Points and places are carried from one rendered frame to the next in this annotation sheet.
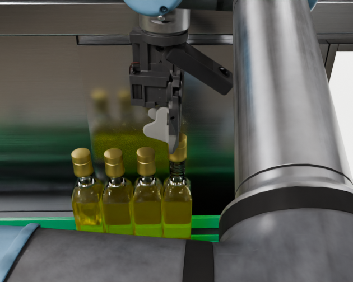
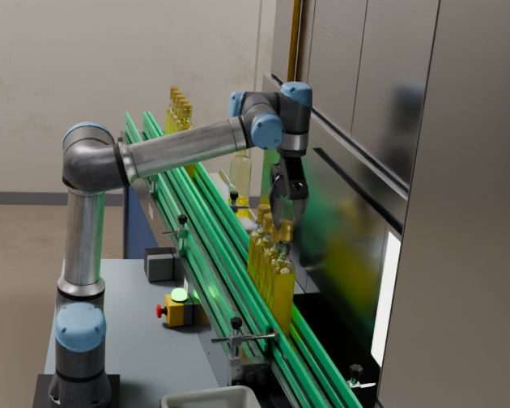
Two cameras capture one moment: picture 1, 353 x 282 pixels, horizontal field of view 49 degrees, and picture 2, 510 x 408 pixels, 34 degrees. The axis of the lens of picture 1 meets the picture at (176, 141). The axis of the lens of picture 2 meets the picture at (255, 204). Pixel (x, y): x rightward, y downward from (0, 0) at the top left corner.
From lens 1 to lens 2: 185 cm
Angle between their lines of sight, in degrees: 63
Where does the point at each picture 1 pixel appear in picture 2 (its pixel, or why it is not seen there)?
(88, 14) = (319, 132)
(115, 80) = (316, 181)
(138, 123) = (318, 222)
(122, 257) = (95, 133)
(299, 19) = (201, 130)
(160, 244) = (102, 138)
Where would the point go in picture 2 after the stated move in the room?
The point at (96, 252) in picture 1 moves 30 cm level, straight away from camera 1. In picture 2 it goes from (95, 132) to (211, 118)
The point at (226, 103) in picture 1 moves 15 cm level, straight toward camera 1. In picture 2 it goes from (346, 236) to (285, 235)
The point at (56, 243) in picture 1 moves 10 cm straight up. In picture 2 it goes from (98, 129) to (98, 87)
